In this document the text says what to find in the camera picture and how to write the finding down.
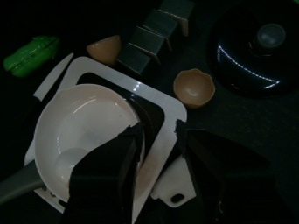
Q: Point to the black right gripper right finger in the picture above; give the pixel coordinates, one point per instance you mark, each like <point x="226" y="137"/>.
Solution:
<point x="234" y="186"/>

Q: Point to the black round pan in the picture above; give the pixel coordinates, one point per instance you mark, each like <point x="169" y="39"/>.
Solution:
<point x="253" y="67"/>

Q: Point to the white kitchen scale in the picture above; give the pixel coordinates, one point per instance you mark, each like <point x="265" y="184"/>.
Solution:
<point x="155" y="99"/>

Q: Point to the white flat plastic strip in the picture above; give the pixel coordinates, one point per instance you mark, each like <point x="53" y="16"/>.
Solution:
<point x="53" y="77"/>

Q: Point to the brown eggshell half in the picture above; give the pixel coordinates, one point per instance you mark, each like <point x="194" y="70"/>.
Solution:
<point x="194" y="87"/>
<point x="105" y="49"/>

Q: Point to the dark grey stepped rack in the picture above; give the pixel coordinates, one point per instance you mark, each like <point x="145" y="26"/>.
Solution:
<point x="150" y="40"/>

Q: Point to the white toy detergent bottle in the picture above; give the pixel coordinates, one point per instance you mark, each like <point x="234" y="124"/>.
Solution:
<point x="175" y="180"/>

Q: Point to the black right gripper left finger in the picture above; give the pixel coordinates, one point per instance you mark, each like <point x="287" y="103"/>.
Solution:
<point x="101" y="180"/>

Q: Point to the white bowl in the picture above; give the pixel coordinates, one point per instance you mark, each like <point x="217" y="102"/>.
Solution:
<point x="82" y="122"/>

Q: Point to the green toy pepper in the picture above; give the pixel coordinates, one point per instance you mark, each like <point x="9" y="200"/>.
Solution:
<point x="30" y="57"/>

